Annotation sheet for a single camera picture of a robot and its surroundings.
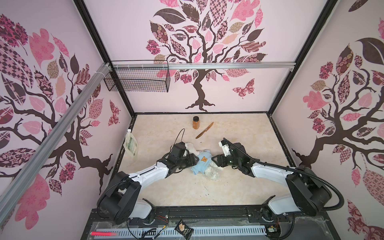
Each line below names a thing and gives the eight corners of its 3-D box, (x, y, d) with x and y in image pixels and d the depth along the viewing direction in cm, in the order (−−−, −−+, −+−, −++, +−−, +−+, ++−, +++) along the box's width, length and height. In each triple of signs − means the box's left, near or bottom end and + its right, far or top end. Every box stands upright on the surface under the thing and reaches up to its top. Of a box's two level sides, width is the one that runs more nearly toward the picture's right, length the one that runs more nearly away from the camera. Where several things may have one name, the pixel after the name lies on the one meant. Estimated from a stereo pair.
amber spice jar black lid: (193, 129, 113) (192, 120, 105) (193, 125, 115) (192, 116, 107) (199, 129, 113) (199, 120, 105) (199, 125, 115) (199, 116, 107)
